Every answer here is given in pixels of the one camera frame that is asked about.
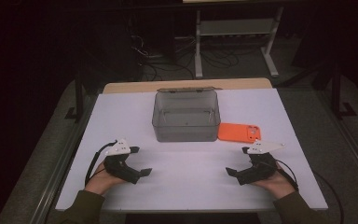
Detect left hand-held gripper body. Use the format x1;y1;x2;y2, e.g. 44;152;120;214
103;138;144;185

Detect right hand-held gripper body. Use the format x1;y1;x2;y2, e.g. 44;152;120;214
236;139;286;187

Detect orange phone case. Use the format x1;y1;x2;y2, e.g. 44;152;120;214
217;122;262;144

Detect grey transparent plastic box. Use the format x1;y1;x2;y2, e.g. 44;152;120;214
151;86;223;143

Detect person's right hand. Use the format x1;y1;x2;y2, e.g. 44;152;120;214
251;165;296;200

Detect person's left hand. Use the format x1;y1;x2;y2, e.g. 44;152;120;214
84;162;127;196

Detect black metal stand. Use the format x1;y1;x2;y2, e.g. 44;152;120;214
330;62;357;119
64;71;87;122

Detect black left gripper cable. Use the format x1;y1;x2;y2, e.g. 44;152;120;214
84;139;118;187

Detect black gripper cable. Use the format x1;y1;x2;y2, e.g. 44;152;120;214
274;159;345;224
84;139;118;187

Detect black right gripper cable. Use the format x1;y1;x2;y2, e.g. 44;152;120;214
274;159;345;224

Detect aluminium rail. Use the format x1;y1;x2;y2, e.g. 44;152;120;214
27;92;97;224
316;90;358;194

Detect tangle of floor cables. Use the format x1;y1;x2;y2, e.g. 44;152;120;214
130;34;241;82

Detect white metal desk frame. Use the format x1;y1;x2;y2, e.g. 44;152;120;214
194;6;284;78

